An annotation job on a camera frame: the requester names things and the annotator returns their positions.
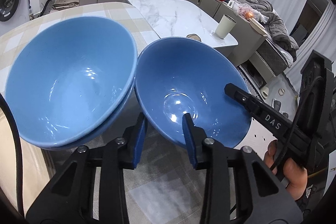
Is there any blue bowl back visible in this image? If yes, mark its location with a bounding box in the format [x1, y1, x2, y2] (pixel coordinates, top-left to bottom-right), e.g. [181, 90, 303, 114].
[45, 79, 135, 151]

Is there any blue bowl front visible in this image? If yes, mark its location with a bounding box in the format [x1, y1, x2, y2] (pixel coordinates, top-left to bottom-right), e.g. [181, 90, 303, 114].
[5, 16, 138, 148]

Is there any blue bowl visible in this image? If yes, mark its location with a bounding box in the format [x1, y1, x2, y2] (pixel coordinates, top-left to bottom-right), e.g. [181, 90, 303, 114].
[135, 37, 251, 148]
[5, 16, 138, 148]
[45, 79, 135, 151]

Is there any checked beige tablecloth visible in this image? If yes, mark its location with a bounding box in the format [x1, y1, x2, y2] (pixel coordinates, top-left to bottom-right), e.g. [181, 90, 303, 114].
[1, 2, 242, 223]

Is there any white washing machine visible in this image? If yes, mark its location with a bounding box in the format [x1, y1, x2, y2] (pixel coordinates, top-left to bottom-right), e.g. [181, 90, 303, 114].
[1, 0, 30, 26]

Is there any cream cup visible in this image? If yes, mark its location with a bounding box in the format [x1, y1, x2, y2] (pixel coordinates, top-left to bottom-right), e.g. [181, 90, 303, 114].
[215, 14, 236, 39]

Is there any white marble side table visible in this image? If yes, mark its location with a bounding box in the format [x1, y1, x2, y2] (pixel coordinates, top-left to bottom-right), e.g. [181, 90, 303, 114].
[127, 0, 238, 50]

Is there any person's right hand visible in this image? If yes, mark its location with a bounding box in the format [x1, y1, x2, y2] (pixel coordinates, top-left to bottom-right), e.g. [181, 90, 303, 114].
[264, 140, 307, 200]

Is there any grey blanket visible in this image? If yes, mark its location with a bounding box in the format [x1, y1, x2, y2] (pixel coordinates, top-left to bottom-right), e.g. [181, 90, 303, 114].
[234, 0, 299, 62]

